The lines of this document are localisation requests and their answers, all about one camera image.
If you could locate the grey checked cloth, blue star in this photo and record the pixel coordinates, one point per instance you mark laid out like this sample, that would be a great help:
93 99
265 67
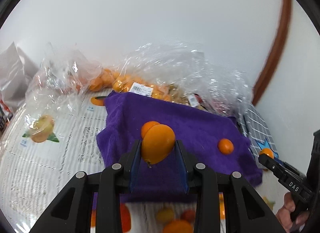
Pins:
257 127

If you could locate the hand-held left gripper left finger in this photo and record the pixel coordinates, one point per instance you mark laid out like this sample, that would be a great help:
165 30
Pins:
134 165

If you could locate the red snack packet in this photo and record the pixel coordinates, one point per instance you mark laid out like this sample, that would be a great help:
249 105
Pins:
195 99

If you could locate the purple towel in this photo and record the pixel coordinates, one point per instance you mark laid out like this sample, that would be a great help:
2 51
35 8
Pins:
195 127

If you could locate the brown wooden door frame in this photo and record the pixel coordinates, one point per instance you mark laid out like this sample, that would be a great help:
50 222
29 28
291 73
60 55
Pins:
277 47

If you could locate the fruit-printed tablecloth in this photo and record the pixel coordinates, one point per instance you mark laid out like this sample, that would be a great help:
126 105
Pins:
62 147

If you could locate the grey plastic bag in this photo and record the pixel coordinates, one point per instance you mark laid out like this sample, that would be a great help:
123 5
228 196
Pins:
15 72

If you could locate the orange mandarin with stem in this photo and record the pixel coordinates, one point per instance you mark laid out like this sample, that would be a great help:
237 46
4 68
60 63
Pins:
157 145

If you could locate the red and black packet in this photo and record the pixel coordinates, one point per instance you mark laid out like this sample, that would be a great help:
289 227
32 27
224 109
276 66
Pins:
3 114

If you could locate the pile of bagged mandarins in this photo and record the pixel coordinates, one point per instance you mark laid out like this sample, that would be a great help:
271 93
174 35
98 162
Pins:
125 84
96 82

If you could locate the person's right hand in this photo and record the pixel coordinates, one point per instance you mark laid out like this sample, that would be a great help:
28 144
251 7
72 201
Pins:
287 206

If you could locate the large clear plastic bag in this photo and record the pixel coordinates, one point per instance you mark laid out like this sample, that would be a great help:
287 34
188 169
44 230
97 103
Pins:
175 67

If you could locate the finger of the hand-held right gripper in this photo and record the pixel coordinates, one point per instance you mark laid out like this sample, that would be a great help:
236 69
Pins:
271 166

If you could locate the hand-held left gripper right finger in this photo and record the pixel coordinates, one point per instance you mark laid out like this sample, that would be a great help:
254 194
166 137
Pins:
182 168

